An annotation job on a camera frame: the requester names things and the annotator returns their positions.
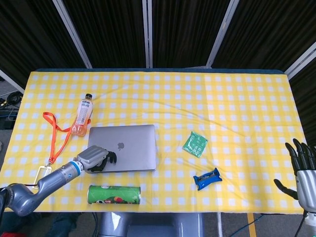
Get silver laptop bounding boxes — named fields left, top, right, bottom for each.
left=87, top=124, right=157, bottom=174

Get black folding screen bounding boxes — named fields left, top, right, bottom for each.
left=0, top=0, right=316, bottom=149

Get red object under table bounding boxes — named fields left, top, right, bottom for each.
left=0, top=229, right=20, bottom=237

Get yellow checkered tablecloth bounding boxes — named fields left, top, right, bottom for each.
left=0, top=71, right=316, bottom=213

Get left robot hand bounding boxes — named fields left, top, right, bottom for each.
left=77, top=145, right=118, bottom=173

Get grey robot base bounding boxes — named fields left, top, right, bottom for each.
left=97, top=212, right=205, bottom=237

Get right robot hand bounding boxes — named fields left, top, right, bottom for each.
left=273, top=138, right=316, bottom=212

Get green snack packet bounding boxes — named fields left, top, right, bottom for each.
left=182, top=131, right=208, bottom=158

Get blue cookie packet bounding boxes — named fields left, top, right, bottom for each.
left=193, top=167, right=223, bottom=191

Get orange lanyard with badge holder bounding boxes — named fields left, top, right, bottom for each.
left=32, top=112, right=91, bottom=191

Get orange drink bottle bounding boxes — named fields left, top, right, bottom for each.
left=71, top=93, right=94, bottom=137

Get blue cable on floor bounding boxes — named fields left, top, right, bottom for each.
left=232, top=213, right=266, bottom=237

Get green chips can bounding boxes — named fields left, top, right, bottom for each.
left=87, top=185, right=142, bottom=205

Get black cables on floor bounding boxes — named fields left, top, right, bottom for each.
left=0, top=90, right=23, bottom=108

